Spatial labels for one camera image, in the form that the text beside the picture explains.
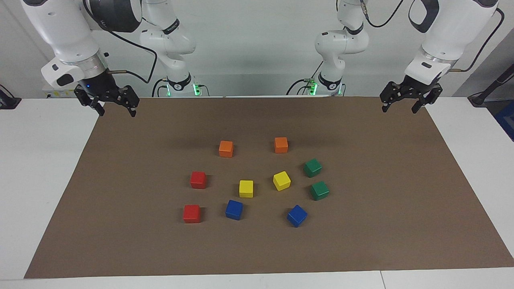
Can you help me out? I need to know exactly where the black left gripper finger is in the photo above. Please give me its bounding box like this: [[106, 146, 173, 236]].
[[379, 81, 402, 113], [411, 86, 444, 114]]

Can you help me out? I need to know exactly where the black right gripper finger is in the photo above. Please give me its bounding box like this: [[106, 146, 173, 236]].
[[74, 86, 105, 117], [119, 85, 140, 118]]

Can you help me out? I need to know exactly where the red wooden block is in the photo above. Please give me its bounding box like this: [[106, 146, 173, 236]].
[[190, 171, 207, 189], [183, 205, 201, 224]]

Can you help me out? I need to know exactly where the green wooden block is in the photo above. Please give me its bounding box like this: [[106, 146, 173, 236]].
[[303, 158, 323, 178], [310, 181, 330, 201]]

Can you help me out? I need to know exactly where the white power strip box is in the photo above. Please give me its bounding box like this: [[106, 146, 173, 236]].
[[43, 89, 81, 100]]

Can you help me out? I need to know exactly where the black stand with pole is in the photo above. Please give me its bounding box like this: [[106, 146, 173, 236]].
[[468, 64, 514, 107]]

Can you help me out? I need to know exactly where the black desk device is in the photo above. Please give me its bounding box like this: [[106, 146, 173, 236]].
[[0, 84, 21, 110]]

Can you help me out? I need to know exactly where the blue crate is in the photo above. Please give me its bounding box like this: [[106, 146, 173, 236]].
[[495, 100, 514, 141]]

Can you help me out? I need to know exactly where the blue wooden block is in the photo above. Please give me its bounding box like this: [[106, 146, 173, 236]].
[[225, 199, 244, 221], [286, 204, 308, 228]]

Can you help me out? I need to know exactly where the brown table mat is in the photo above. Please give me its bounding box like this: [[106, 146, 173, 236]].
[[24, 96, 514, 279]]

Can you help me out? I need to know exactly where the black right arm base cable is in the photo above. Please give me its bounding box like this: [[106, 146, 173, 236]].
[[151, 77, 169, 98]]

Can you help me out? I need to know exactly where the black arm base cable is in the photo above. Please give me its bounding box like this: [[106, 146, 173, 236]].
[[286, 60, 324, 96], [151, 77, 169, 98]]

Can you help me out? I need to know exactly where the black right arm gripper cable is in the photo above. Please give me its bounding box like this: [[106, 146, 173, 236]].
[[82, 0, 158, 85]]

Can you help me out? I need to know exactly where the black arm gripper cable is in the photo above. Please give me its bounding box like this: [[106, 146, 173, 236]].
[[359, 0, 505, 73], [82, 0, 158, 85]]

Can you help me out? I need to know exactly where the black left arm gripper cable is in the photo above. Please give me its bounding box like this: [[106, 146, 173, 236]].
[[359, 0, 505, 73]]

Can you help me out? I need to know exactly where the black left arm base cable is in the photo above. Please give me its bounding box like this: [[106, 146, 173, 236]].
[[286, 60, 324, 96]]

